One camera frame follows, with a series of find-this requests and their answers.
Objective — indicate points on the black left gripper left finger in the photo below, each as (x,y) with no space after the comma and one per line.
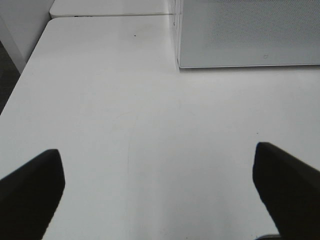
(30,195)

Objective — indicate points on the white microwave oven body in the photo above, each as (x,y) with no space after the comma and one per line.
(175,12)

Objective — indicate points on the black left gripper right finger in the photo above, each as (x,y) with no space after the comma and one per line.
(290,191)

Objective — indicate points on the white rear side table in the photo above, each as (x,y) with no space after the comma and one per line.
(109,8)

